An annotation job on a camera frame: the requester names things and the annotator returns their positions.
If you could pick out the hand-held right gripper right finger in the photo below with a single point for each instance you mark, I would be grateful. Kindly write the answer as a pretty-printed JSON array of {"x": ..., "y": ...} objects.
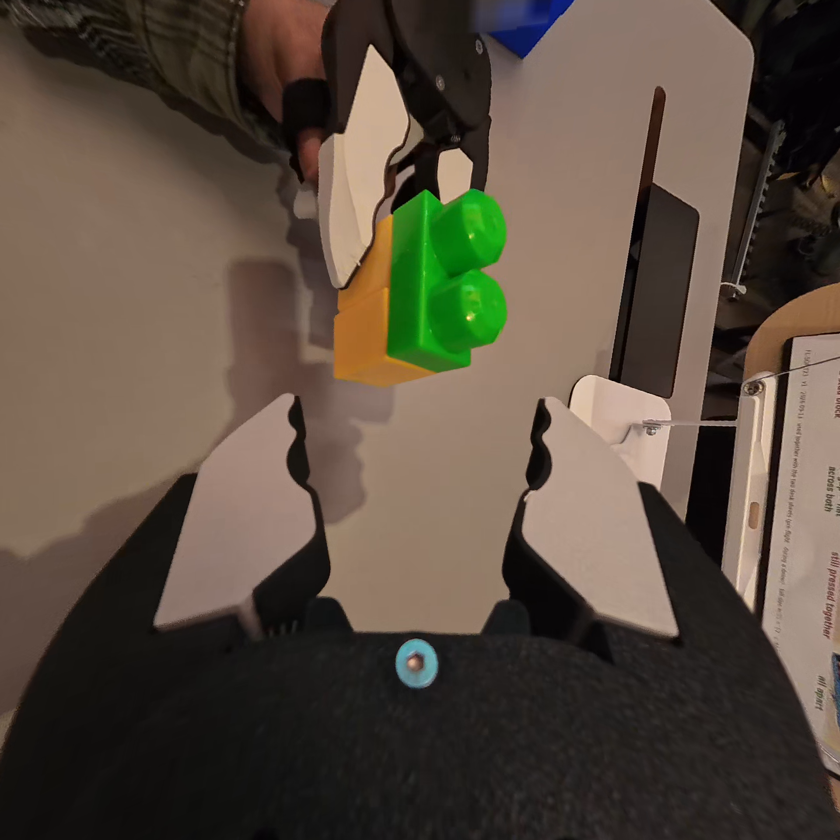
[{"x": 590, "y": 538}]

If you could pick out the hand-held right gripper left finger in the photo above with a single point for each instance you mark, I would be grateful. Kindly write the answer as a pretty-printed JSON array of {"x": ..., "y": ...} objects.
[{"x": 246, "y": 531}]

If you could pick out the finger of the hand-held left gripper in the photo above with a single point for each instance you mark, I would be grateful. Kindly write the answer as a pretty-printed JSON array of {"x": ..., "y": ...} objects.
[
  {"x": 358, "y": 184},
  {"x": 484, "y": 157}
]

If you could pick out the yellow mega block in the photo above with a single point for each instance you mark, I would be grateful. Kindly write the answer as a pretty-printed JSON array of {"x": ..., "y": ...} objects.
[
  {"x": 367, "y": 275},
  {"x": 361, "y": 348}
]

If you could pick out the blue plastic bin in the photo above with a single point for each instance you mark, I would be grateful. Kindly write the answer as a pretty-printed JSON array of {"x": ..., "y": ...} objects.
[{"x": 531, "y": 43}]

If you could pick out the green two-stud mega block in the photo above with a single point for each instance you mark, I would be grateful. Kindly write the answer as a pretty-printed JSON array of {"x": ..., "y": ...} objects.
[{"x": 420, "y": 295}]

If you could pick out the person's left forearm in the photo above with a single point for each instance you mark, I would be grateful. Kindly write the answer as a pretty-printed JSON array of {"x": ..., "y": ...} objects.
[{"x": 164, "y": 46}]

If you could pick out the person's left hand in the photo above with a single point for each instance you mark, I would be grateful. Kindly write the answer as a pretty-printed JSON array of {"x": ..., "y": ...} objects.
[{"x": 289, "y": 46}]

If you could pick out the wooden document stand white base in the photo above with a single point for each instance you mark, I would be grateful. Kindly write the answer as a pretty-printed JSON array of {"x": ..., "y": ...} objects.
[{"x": 617, "y": 407}]

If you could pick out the printed instruction sheet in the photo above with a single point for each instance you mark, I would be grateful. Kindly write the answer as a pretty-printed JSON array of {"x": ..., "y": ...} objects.
[{"x": 807, "y": 492}]

